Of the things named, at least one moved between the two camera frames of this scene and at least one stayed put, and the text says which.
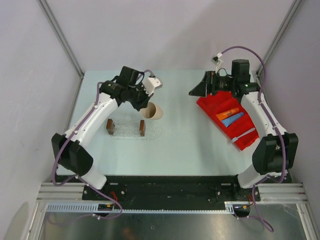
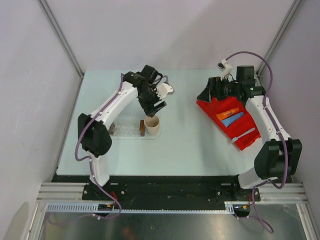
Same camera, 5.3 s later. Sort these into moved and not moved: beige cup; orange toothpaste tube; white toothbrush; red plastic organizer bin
Moved: beige cup
Not moved: red plastic organizer bin; orange toothpaste tube; white toothbrush
